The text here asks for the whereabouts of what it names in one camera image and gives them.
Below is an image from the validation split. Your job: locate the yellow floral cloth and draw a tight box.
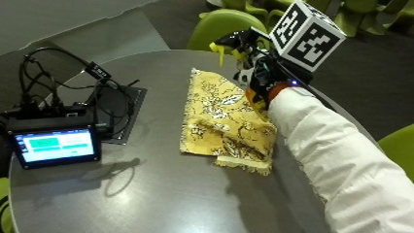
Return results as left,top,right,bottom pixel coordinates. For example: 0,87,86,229
178,67,278,177

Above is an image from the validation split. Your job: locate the black computer box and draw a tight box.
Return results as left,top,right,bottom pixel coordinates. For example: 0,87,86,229
0,100,97,132

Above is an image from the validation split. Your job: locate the black cable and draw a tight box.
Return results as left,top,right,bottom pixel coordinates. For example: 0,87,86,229
87,77,135,139
17,46,94,111

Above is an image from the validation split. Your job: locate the white marker cube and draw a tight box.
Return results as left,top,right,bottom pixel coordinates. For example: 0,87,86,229
267,0,347,73

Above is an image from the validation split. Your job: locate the green chair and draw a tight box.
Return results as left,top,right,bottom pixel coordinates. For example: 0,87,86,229
185,8,271,52
334,0,414,37
378,123,414,183
198,0,302,21
0,177,15,233

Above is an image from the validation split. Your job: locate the small touchscreen display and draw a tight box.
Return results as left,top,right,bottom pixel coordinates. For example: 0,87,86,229
5,123,103,171

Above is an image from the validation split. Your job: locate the black cable adapter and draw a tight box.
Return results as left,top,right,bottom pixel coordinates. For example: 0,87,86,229
82,60,114,81

